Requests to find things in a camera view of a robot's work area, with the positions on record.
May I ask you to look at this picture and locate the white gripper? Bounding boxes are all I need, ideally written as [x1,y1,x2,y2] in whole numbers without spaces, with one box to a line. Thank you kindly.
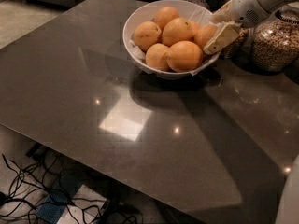
[203,0,265,55]

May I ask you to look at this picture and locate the small hidden orange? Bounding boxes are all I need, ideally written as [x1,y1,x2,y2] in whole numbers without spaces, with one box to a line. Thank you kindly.
[190,21,200,35]

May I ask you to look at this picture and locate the white bowl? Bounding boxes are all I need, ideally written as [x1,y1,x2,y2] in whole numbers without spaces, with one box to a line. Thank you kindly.
[122,0,220,80]

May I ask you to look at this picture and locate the glass jar of nuts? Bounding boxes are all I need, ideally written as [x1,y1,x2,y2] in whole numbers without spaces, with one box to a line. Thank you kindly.
[220,29,249,59]

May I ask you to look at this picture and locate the glass jar of grains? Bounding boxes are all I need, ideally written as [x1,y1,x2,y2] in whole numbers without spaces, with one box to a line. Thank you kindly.
[250,6,299,73]

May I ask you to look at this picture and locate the blue floor device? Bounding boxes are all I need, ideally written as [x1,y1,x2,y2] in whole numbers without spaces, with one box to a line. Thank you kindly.
[36,175,81,224]

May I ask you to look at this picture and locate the white floor board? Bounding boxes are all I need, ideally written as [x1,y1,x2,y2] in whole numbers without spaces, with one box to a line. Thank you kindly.
[56,185,109,224]

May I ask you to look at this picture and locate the black floor cables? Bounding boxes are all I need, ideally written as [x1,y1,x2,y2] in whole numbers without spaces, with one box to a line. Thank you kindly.
[0,142,144,224]

